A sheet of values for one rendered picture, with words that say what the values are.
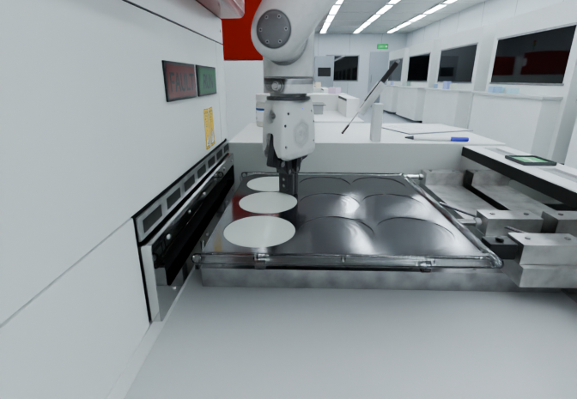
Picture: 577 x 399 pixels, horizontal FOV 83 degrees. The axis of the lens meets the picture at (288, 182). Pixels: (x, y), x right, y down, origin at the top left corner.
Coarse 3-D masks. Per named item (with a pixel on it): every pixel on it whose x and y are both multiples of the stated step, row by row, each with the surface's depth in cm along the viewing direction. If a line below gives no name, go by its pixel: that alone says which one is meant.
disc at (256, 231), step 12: (252, 216) 51; (264, 216) 51; (228, 228) 47; (240, 228) 47; (252, 228) 47; (264, 228) 47; (276, 228) 47; (288, 228) 47; (228, 240) 43; (240, 240) 43; (252, 240) 43; (264, 240) 43; (276, 240) 43
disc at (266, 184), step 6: (252, 180) 69; (258, 180) 69; (264, 180) 69; (270, 180) 69; (276, 180) 69; (252, 186) 65; (258, 186) 65; (264, 186) 65; (270, 186) 65; (276, 186) 65
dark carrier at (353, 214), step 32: (256, 192) 61; (320, 192) 61; (352, 192) 61; (384, 192) 61; (416, 192) 61; (224, 224) 48; (320, 224) 48; (352, 224) 48; (384, 224) 48; (416, 224) 48; (448, 224) 48; (448, 256) 39; (480, 256) 39
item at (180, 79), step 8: (168, 64) 40; (168, 72) 40; (176, 72) 42; (184, 72) 45; (192, 72) 49; (168, 80) 40; (176, 80) 42; (184, 80) 45; (192, 80) 49; (168, 88) 40; (176, 88) 42; (184, 88) 45; (192, 88) 49; (176, 96) 42
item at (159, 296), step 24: (216, 168) 62; (192, 192) 49; (168, 216) 40; (192, 216) 46; (216, 216) 60; (144, 240) 34; (168, 240) 38; (192, 240) 49; (144, 264) 34; (192, 264) 46; (144, 288) 35; (168, 288) 38
